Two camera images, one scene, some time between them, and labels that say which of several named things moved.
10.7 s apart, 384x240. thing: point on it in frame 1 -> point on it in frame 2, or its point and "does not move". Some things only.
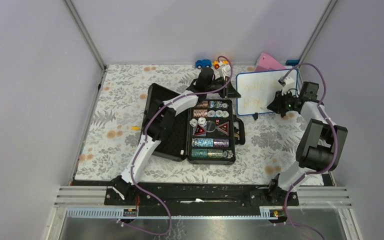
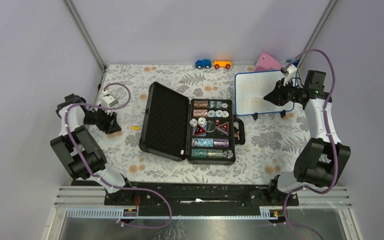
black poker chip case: [205, 131] does not move
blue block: [292, 62] does not move
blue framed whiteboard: [256, 91] does not move
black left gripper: [228, 92] -> [109, 124]
